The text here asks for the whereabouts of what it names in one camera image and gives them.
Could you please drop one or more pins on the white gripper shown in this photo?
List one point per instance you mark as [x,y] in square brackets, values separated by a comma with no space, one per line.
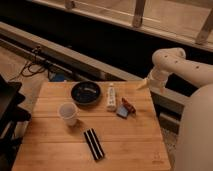
[156,78]

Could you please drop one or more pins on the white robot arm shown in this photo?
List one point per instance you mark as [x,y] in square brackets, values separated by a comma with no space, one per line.
[194,149]

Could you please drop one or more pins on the blue sponge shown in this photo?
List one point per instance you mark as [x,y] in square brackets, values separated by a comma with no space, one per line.
[122,112]

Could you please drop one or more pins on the white tube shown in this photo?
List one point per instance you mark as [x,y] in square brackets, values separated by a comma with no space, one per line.
[111,98]

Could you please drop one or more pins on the dark blue bowl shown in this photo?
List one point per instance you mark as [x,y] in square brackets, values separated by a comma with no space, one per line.
[86,93]

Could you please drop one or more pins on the black striped rectangular block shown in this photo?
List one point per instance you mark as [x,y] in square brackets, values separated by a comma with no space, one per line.
[94,144]

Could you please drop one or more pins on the blue object on floor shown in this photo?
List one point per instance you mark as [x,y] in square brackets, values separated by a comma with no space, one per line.
[58,78]

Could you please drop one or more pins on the black chair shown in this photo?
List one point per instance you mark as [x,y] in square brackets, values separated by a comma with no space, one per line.
[10,115]

